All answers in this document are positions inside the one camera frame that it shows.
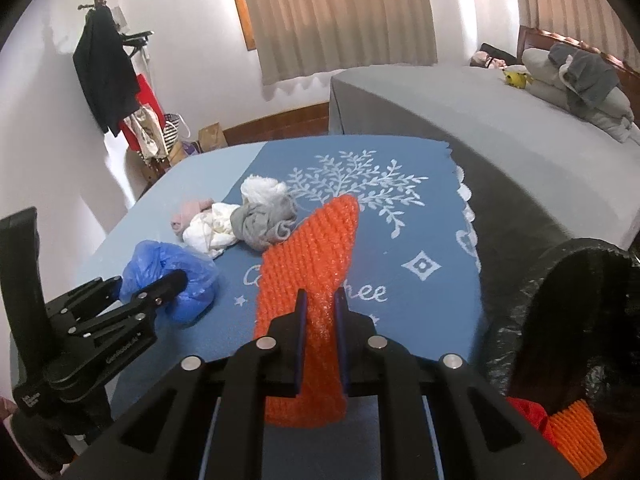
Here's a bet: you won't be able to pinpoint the blue plastic bag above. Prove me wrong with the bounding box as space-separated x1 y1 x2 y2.
119 240 220 325

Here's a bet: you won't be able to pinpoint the red cloth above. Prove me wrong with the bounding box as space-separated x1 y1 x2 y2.
506 396 549 434

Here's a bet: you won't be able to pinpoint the pink sock roll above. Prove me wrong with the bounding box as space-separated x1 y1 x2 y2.
170 198 214 236

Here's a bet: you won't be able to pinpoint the white tissue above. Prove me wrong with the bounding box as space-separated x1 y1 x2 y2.
182 203 240 259

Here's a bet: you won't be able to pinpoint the grey sock bundle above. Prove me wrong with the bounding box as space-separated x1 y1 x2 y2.
230 195 297 252

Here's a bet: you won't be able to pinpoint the orange foam net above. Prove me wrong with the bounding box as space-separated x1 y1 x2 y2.
548 400 608 479
254 194 359 428

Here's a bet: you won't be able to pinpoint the black lined trash bin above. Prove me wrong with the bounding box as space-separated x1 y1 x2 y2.
480 238 639 479

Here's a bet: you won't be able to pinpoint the wooden coat rack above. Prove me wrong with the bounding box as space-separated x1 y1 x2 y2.
73 0 171 184

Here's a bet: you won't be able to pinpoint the canvas tote bag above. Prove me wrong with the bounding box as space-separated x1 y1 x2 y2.
124 104 167 159

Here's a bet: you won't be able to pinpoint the striped bag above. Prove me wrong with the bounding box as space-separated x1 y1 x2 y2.
163 113 191 152

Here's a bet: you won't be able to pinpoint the brown paper bag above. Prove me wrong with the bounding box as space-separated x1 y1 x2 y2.
198 122 228 153

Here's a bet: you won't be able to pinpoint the blue tree-pattern table cloth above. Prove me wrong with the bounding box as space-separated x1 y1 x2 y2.
74 134 490 480

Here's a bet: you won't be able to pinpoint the red hanging bag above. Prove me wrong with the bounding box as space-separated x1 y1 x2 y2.
118 74 167 159

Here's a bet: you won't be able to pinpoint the black hanging coat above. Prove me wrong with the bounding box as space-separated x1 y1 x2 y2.
73 6 139 136

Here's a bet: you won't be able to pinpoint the bed with grey sheet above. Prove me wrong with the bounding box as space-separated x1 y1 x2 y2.
326 63 640 271

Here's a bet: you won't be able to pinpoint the left beige curtain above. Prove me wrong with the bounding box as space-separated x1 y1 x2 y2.
246 0 437 86

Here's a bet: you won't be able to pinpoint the beige curtain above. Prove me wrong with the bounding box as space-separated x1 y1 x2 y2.
518 0 639 70
246 0 437 86

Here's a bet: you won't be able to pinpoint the yellow plush toy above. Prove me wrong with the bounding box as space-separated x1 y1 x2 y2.
502 68 534 89

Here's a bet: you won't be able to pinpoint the folded grey blankets pile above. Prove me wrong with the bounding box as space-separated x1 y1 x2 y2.
522 42 639 143

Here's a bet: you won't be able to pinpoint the pink items by bed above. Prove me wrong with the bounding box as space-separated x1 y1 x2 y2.
470 44 518 70

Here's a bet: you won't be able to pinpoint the wooden headboard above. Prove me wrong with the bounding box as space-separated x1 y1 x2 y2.
516 26 640 113

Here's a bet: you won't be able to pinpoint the right beige curtain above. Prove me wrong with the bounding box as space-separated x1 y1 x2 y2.
518 0 639 70

